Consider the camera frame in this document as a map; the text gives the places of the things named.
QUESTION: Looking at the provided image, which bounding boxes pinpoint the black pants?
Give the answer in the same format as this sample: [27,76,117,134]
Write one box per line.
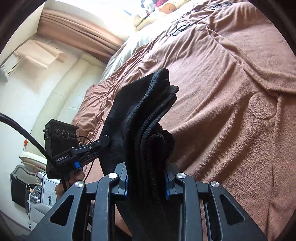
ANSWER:
[99,69,178,240]

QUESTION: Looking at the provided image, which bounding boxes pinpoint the left hand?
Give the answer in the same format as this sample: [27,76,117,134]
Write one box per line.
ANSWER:
[55,171,85,199]

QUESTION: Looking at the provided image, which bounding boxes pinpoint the black storage bin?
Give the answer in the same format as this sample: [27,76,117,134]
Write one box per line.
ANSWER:
[10,165,36,209]

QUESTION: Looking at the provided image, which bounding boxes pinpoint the white padded headboard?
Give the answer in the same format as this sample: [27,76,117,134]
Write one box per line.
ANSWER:
[31,53,106,147]

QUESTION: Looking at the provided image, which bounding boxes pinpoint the brown bed blanket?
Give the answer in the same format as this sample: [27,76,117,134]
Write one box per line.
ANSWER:
[72,1,295,240]

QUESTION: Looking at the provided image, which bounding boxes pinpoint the beige hanging cloth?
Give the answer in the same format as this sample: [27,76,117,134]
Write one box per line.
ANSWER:
[14,40,67,69]

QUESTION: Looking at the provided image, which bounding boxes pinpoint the brown curtain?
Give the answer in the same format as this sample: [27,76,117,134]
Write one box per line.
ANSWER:
[37,9,124,63]

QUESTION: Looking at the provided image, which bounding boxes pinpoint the white bed sheet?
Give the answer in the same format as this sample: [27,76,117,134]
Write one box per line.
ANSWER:
[100,1,208,82]

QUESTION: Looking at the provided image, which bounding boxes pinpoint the cartoon print pillow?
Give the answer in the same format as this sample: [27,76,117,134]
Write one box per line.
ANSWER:
[133,1,189,31]

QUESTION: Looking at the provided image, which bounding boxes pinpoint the clothes pile on windowsill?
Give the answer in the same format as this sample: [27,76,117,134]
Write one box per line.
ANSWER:
[141,0,167,13]

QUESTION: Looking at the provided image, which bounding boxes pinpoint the black braided cable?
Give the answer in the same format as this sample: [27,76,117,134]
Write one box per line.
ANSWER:
[0,112,50,163]

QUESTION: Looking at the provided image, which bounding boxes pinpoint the white wall air conditioner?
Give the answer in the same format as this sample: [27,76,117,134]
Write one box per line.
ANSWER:
[1,54,23,82]

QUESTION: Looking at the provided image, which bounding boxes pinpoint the black cable on bed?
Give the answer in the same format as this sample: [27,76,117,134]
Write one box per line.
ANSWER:
[165,1,232,38]

